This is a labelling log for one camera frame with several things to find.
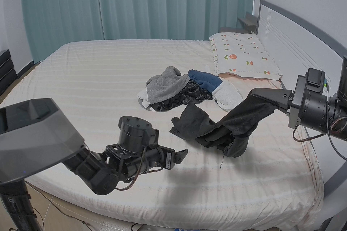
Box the grey bedside table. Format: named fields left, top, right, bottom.
left=220, top=11, right=258, bottom=34

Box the black chest of drawers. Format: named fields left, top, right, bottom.
left=0, top=49, right=18, bottom=96

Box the pile of clothes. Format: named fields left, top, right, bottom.
left=137, top=66, right=244, bottom=112

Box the bed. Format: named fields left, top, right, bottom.
left=0, top=0, right=347, bottom=231

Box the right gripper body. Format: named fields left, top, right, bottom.
left=288, top=74, right=331, bottom=135

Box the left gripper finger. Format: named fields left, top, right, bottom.
left=173, top=148, right=189, bottom=165

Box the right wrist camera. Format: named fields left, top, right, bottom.
left=306, top=68, right=329, bottom=95

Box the white printed pillow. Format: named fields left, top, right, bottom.
left=209, top=32, right=282, bottom=81

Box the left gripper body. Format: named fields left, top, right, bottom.
left=140, top=144, right=176, bottom=171

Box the black T-shirt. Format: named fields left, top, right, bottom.
left=169, top=95, right=280, bottom=169

